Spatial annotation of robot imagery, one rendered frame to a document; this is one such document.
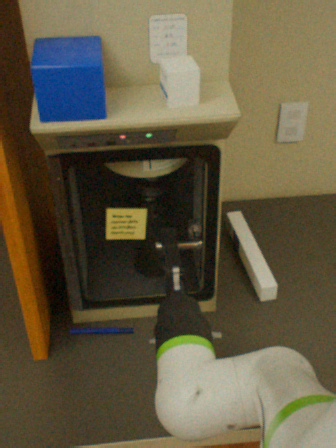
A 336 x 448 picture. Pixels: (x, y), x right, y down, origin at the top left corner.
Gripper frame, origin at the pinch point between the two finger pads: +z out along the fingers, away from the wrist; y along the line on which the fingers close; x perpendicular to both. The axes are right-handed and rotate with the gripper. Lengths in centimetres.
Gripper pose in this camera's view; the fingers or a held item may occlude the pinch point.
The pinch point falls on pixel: (169, 245)
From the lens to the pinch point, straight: 118.4
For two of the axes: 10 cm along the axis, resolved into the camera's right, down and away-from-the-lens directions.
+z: -1.0, -6.4, 7.6
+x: -9.9, 0.8, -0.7
